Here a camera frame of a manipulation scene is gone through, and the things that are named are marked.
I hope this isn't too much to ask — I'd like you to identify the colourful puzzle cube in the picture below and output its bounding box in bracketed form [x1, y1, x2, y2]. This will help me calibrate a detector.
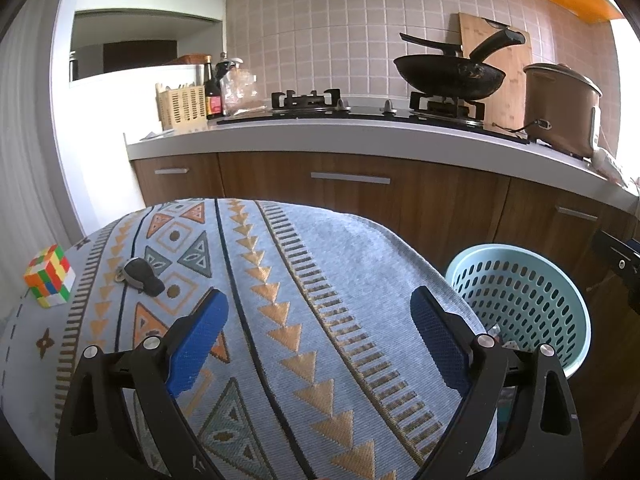
[24, 244, 76, 309]

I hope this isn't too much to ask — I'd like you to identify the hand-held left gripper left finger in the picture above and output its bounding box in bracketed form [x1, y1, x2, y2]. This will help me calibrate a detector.
[55, 288, 231, 480]

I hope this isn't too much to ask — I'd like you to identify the grey patterned tablecloth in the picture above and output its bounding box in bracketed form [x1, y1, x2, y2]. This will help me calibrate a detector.
[0, 199, 501, 480]

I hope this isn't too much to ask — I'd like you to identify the black gas stove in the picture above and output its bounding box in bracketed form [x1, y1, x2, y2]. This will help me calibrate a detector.
[216, 89, 531, 146]

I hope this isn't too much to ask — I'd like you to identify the beige slotted utensil basket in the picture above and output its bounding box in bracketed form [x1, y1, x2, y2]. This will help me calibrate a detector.
[156, 82, 207, 135]

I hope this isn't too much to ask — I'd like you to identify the wooden cutting board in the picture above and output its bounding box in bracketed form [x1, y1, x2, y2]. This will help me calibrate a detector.
[459, 12, 532, 133]

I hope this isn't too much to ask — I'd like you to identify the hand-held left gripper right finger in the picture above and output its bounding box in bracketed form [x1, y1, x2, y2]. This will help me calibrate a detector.
[410, 286, 586, 480]

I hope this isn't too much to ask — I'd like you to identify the light blue perforated waste basket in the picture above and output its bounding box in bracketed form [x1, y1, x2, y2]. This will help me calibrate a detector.
[444, 244, 592, 380]

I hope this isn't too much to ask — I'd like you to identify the black utensil handle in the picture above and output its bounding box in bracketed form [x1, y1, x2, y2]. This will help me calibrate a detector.
[399, 32, 464, 57]

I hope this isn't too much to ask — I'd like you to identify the brown rice cooker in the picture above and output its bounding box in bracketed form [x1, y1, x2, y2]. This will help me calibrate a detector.
[522, 63, 603, 158]

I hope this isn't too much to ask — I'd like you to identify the black wok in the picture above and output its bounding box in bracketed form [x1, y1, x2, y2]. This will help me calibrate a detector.
[393, 29, 527, 102]

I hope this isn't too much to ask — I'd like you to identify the dark soy sauce bottle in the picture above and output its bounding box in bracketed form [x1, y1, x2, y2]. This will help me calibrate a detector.
[204, 55, 223, 121]

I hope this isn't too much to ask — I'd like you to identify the narrow wooden cabinet door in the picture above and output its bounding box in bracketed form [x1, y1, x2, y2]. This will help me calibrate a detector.
[131, 152, 223, 208]

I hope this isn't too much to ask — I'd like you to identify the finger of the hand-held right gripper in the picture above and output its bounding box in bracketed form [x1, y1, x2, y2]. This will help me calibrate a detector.
[594, 230, 640, 311]

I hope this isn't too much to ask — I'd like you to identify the clear plastic bag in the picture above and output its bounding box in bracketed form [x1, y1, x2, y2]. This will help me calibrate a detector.
[220, 60, 261, 116]

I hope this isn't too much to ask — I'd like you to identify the white kitchen countertop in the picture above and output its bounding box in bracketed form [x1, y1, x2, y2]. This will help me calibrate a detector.
[125, 110, 640, 216]

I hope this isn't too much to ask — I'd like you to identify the black car key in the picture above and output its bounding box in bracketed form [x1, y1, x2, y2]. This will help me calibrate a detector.
[114, 257, 166, 296]

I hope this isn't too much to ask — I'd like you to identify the wide wooden cabinet door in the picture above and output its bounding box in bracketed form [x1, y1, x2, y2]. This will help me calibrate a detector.
[217, 152, 511, 261]

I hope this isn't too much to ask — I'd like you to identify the white plastic bag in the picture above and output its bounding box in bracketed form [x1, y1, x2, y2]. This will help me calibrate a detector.
[592, 147, 631, 183]

